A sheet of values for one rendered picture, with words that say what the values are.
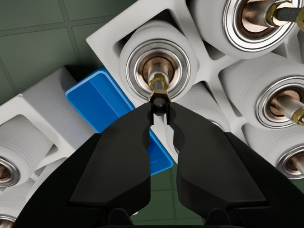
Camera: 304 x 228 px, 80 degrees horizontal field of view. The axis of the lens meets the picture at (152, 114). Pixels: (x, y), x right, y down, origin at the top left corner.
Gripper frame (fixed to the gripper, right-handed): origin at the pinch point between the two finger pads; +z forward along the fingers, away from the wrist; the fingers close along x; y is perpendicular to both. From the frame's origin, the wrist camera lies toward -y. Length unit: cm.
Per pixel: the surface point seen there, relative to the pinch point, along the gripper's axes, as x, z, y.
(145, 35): -1.3, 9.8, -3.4
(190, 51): 3.7, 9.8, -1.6
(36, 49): -29.1, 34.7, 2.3
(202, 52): 6.8, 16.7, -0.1
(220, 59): 9.6, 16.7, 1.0
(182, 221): 11, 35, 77
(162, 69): 0.5, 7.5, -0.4
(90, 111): -15.4, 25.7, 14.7
